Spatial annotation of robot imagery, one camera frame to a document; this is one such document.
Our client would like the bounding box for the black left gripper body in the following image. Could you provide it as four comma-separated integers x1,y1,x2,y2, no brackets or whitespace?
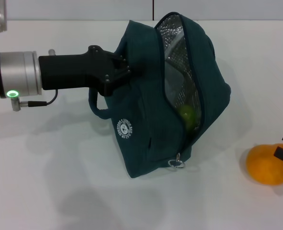
38,45,133,97

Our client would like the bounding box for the orange fruit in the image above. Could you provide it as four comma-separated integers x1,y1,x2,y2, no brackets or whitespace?
246,143,283,186

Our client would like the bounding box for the dark teal insulated lunch bag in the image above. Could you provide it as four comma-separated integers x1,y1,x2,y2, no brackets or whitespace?
88,11,232,179

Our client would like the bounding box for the green cucumber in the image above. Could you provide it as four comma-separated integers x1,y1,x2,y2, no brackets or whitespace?
177,104,197,131

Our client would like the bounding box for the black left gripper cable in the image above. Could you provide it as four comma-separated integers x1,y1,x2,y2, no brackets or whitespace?
11,88,59,112

